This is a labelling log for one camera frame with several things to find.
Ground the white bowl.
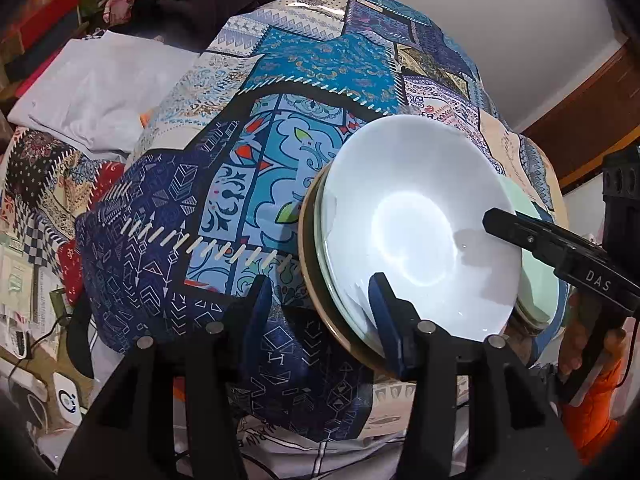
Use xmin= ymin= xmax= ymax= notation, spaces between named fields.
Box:
xmin=320 ymin=115 xmax=523 ymax=356

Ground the red box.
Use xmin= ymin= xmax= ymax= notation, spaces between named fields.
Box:
xmin=0 ymin=0 xmax=81 ymax=49

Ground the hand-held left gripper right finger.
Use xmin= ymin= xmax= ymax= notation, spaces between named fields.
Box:
xmin=368 ymin=272 xmax=583 ymax=480

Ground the dark patterned quilt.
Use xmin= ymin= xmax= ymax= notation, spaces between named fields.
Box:
xmin=0 ymin=125 xmax=132 ymax=322

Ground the person's right hand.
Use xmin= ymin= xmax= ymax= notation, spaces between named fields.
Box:
xmin=557 ymin=294 xmax=629 ymax=387

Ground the white folded cloth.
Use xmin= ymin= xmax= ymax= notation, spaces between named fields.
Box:
xmin=7 ymin=30 xmax=201 ymax=157

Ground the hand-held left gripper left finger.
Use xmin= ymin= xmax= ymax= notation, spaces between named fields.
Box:
xmin=59 ymin=274 xmax=275 ymax=480

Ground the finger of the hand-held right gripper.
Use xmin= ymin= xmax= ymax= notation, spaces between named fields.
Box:
xmin=482 ymin=207 xmax=603 ymax=275

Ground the blue patchwork blanket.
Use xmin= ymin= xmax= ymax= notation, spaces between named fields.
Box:
xmin=75 ymin=0 xmax=568 ymax=443

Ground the green plate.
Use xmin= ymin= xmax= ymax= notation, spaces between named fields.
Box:
xmin=497 ymin=177 xmax=561 ymax=327

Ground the pink bowl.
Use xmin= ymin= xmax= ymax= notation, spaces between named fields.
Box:
xmin=298 ymin=166 xmax=402 ymax=377

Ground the small white device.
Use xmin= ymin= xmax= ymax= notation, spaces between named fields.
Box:
xmin=54 ymin=372 xmax=84 ymax=427

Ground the black clothing pile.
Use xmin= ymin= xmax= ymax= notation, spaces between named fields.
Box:
xmin=132 ymin=0 xmax=299 ymax=47

